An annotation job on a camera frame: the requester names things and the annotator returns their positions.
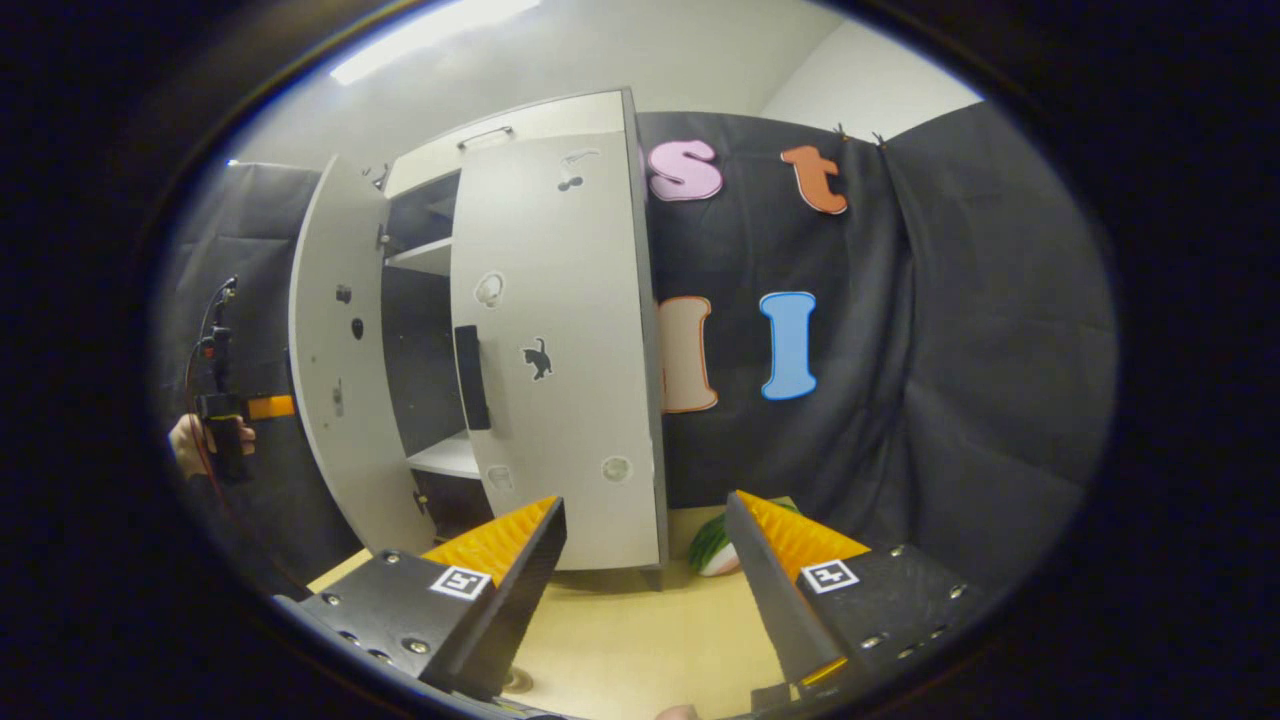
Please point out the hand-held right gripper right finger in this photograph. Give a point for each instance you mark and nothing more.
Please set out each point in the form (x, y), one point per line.
(765, 580)

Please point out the toy watermelon slice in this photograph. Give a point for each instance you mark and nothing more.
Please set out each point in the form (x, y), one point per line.
(712, 552)

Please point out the cabinet door black cat sticker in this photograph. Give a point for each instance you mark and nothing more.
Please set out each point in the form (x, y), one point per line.
(580, 300)

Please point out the cabinet door camera sticker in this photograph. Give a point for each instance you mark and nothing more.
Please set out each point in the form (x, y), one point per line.
(330, 300)

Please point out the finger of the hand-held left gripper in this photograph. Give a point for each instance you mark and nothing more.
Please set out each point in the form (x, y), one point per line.
(272, 407)

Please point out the white cabinet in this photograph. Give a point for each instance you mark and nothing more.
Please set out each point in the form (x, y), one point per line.
(430, 257)

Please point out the round brown coaster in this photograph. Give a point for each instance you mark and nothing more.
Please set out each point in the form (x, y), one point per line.
(517, 681)

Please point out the black backdrop cloth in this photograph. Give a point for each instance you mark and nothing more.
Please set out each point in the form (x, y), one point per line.
(980, 350)

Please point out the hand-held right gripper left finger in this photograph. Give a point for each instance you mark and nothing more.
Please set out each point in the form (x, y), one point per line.
(520, 570)

